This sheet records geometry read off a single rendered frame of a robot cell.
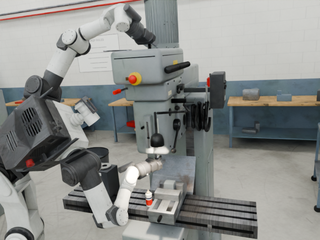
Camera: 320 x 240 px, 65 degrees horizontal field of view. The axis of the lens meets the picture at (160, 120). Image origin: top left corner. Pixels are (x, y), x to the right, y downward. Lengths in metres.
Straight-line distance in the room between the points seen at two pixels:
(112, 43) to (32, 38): 2.34
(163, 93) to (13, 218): 0.96
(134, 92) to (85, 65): 5.40
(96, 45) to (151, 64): 5.34
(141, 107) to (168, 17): 0.55
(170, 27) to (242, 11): 4.07
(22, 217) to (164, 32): 1.24
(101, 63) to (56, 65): 5.15
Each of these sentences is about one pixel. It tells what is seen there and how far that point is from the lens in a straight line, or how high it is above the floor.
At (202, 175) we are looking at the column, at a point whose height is 0.97.
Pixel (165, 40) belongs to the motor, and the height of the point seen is 1.94.
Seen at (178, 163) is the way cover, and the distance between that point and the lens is 1.90.
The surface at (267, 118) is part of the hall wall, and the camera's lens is 5.72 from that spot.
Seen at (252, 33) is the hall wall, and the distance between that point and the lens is 5.53.
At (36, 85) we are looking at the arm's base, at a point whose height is 1.76.
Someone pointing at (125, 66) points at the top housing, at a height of 1.82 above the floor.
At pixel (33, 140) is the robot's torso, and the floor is 1.57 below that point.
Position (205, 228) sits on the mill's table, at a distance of 1.56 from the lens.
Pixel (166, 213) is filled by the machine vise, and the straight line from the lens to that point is 1.45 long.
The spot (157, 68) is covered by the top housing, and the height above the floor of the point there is 1.80.
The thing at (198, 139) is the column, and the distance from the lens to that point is 1.82.
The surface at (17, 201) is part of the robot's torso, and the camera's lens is 1.41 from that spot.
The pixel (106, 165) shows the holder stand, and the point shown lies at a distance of 1.77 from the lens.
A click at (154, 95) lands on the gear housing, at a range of 1.29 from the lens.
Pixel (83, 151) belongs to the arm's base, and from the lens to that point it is 1.19.
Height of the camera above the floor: 1.87
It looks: 15 degrees down
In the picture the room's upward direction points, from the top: 4 degrees counter-clockwise
